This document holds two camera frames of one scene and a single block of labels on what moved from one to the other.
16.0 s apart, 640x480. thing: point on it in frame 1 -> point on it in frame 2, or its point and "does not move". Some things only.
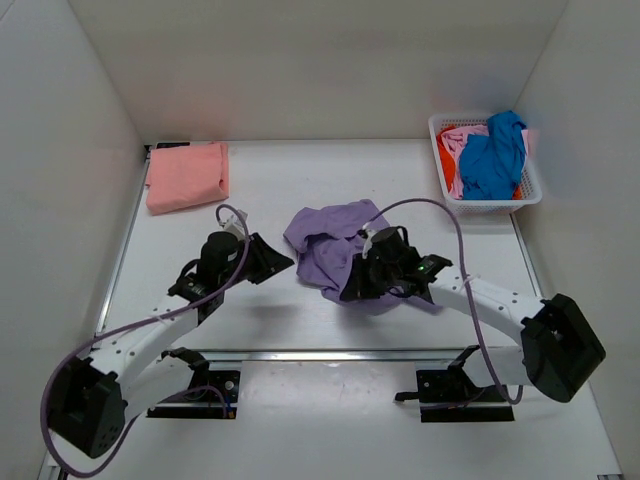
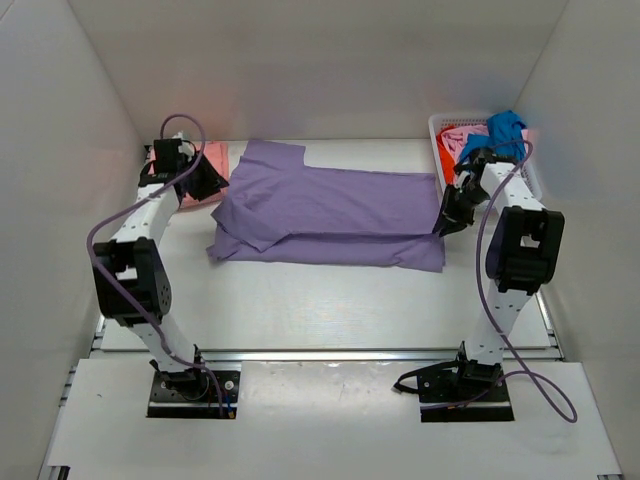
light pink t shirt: [457, 138] does not move
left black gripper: [271, 262] -> [212, 182]
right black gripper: [357, 287] -> [451, 220]
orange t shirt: [447, 158] does not move
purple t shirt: [326, 240] -> [280, 210]
